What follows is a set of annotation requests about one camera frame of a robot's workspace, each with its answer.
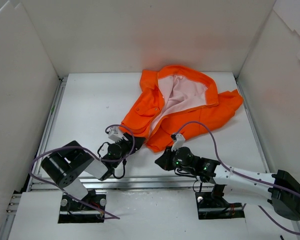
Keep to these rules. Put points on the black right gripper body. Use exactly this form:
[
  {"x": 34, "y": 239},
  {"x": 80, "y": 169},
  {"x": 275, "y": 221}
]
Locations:
[{"x": 169, "y": 158}]

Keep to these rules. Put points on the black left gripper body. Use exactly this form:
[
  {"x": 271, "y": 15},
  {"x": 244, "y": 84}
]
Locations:
[{"x": 131, "y": 142}]

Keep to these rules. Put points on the orange jacket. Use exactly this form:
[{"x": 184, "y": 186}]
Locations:
[{"x": 178, "y": 99}]

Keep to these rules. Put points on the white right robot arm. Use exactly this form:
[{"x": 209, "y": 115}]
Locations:
[{"x": 280, "y": 191}]

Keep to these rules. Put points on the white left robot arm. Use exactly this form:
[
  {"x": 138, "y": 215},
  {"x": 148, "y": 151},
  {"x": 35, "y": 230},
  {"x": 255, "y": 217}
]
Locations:
[{"x": 65, "y": 166}]

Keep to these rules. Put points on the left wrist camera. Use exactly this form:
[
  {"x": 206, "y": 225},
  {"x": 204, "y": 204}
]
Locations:
[{"x": 114, "y": 133}]

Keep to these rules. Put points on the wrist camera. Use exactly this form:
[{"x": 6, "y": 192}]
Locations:
[
  {"x": 178, "y": 141},
  {"x": 114, "y": 133}
]

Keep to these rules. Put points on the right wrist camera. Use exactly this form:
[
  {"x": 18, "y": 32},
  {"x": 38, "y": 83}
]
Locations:
[{"x": 178, "y": 141}]

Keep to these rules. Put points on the aluminium table frame rail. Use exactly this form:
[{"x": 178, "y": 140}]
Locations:
[{"x": 86, "y": 103}]

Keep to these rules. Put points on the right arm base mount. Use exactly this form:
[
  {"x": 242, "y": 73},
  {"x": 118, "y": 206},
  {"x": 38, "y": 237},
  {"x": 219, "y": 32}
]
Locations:
[{"x": 213, "y": 206}]

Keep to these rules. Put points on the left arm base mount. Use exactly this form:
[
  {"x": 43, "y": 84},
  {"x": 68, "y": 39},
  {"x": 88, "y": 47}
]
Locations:
[{"x": 90, "y": 211}]

